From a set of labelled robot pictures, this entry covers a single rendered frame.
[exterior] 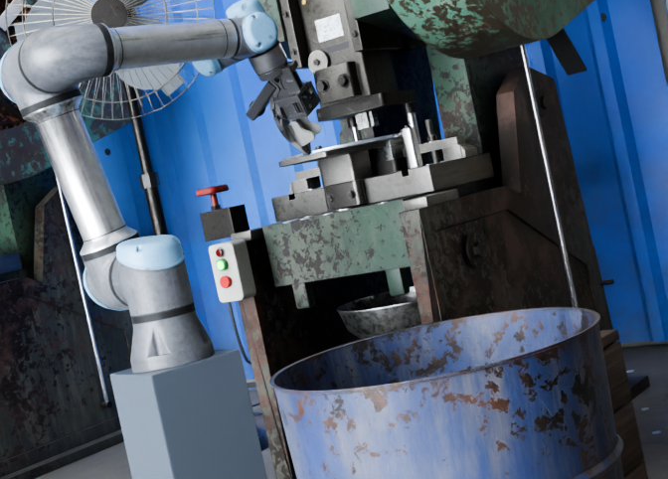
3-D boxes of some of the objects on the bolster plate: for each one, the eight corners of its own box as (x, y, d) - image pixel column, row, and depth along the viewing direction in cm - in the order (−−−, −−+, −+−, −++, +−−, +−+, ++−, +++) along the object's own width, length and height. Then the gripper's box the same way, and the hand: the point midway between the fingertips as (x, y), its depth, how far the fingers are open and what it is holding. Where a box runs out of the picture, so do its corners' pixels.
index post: (417, 167, 252) (409, 124, 252) (407, 169, 254) (398, 126, 254) (424, 165, 255) (416, 123, 254) (413, 168, 256) (404, 126, 256)
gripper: (282, 72, 237) (325, 158, 246) (300, 53, 244) (341, 138, 252) (250, 80, 242) (292, 166, 250) (268, 62, 249) (309, 145, 257)
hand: (303, 149), depth 252 cm, fingers closed
